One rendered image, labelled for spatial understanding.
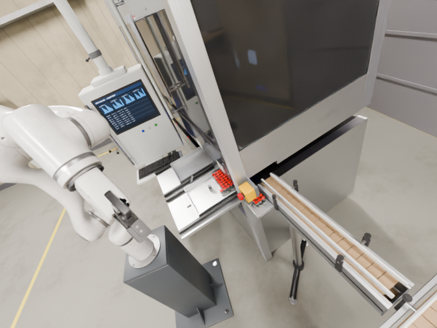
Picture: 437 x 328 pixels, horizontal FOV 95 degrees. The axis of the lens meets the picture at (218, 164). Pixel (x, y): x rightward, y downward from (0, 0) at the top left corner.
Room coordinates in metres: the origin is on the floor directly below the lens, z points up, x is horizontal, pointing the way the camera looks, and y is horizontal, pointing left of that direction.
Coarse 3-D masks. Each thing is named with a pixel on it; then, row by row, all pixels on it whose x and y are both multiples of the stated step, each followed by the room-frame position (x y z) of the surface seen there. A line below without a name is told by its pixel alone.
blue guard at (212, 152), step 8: (168, 104) 1.84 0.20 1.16; (176, 112) 1.60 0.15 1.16; (184, 120) 1.42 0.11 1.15; (192, 128) 1.23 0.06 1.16; (192, 136) 1.38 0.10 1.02; (200, 136) 1.09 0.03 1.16; (208, 144) 0.99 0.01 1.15; (208, 152) 1.08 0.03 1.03; (216, 152) 0.88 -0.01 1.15; (224, 168) 0.84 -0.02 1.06
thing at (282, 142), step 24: (144, 0) 0.99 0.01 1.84; (384, 0) 0.93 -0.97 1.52; (120, 24) 2.30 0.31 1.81; (384, 24) 0.94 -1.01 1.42; (336, 96) 0.88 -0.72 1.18; (360, 96) 0.92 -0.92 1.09; (288, 120) 0.81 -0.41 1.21; (312, 120) 0.84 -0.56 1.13; (336, 120) 0.88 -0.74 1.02; (264, 144) 0.77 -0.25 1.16; (288, 144) 0.80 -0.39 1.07; (264, 168) 0.76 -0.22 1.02
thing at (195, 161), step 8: (192, 152) 1.36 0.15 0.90; (200, 152) 1.34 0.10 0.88; (176, 160) 1.33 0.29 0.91; (184, 160) 1.33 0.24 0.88; (192, 160) 1.28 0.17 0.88; (200, 160) 1.24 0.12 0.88; (208, 160) 1.20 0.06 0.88; (176, 168) 1.27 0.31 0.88; (184, 168) 1.23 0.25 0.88; (192, 168) 1.19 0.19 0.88; (200, 168) 1.15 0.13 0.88; (184, 176) 1.14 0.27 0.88
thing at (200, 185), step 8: (208, 176) 1.02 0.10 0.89; (192, 184) 0.99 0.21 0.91; (200, 184) 0.99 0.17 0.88; (208, 184) 0.96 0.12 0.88; (216, 184) 0.93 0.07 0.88; (192, 192) 0.95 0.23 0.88; (200, 192) 0.92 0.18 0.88; (208, 192) 0.89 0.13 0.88; (216, 192) 0.87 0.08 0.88; (232, 192) 0.79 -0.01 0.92; (192, 200) 0.88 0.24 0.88; (200, 200) 0.85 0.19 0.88; (208, 200) 0.83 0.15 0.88; (216, 200) 0.80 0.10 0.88; (200, 208) 0.80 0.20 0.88; (208, 208) 0.75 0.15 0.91
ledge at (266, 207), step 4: (268, 200) 0.66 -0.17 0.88; (252, 204) 0.68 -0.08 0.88; (264, 204) 0.65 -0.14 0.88; (268, 204) 0.64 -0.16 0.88; (272, 204) 0.62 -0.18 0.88; (252, 208) 0.65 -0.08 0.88; (256, 208) 0.64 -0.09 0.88; (260, 208) 0.63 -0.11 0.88; (264, 208) 0.62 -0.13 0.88; (268, 208) 0.61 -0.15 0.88; (272, 208) 0.61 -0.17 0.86; (252, 212) 0.64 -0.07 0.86; (256, 212) 0.62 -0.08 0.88; (260, 212) 0.61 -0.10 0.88; (264, 212) 0.60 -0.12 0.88; (256, 216) 0.60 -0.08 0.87; (260, 216) 0.60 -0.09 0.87
